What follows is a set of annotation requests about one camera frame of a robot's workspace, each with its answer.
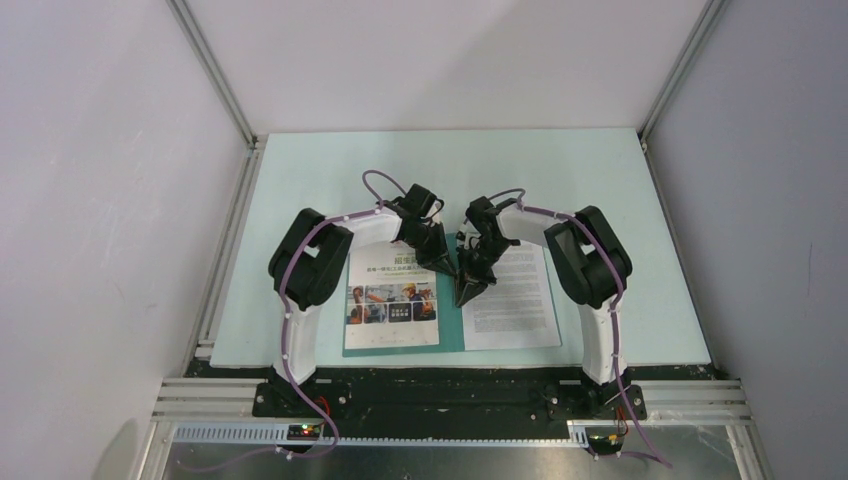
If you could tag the controller board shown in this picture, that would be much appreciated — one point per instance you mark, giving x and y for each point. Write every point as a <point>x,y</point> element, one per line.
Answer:
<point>304,432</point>
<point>609,445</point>

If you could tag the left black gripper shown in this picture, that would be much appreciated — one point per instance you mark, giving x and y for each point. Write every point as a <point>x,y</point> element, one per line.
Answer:
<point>437,258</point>

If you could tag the aluminium frame post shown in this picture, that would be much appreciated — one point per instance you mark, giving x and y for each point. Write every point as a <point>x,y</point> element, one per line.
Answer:
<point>695,42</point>
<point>203,51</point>

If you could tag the teal green folder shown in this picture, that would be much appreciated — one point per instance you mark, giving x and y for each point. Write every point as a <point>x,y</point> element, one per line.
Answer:
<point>450,324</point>

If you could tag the white slotted cable duct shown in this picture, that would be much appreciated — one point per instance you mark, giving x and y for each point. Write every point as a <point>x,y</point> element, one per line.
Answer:
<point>278,434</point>

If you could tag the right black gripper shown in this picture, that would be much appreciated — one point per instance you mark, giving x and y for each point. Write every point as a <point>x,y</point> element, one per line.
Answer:
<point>470,275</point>

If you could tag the left controller board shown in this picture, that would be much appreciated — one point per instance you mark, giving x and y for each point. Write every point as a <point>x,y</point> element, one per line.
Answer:
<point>304,432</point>

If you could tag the right controller board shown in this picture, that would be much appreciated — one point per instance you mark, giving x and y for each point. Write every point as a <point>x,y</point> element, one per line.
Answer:
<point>609,445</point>

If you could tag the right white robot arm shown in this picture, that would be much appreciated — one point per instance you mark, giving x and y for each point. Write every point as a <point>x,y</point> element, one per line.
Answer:
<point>590,262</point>

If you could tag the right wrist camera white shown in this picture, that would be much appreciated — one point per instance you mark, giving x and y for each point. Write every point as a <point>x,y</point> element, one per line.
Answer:
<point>462,234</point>

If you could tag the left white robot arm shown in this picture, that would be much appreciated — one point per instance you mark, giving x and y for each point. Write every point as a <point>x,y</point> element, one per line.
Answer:
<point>307,265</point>

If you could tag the right aluminium frame post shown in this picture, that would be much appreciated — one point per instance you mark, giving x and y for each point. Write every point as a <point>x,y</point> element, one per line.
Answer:
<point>695,42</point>

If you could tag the left aluminium frame post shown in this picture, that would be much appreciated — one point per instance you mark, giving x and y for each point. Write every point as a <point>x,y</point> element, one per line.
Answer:
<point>203,51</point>

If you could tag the printed paper file top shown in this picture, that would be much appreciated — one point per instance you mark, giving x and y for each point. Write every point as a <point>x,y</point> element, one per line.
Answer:
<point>391,301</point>

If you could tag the light blue table mat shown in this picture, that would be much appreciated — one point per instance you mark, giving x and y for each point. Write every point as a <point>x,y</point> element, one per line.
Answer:
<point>561,170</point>

